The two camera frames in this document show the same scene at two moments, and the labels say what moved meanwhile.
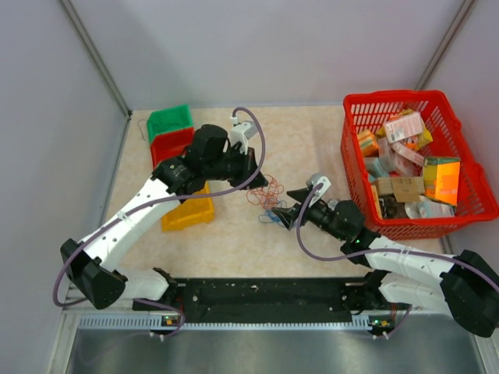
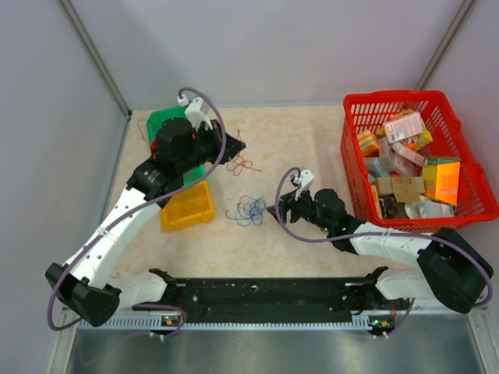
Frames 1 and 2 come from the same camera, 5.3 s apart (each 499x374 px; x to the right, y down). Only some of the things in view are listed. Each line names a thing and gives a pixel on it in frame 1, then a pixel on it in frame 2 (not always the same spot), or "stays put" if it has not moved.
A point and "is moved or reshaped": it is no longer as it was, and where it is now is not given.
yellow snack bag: (424, 139) stays put
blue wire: (270, 213) is moved or reshaped
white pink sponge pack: (405, 127) stays put
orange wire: (268, 195) is moved or reshaped
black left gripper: (249, 165) to (215, 135)
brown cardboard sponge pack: (404, 188) stays put
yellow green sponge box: (440, 178) stays put
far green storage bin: (166, 120) stays put
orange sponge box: (369, 143) stays put
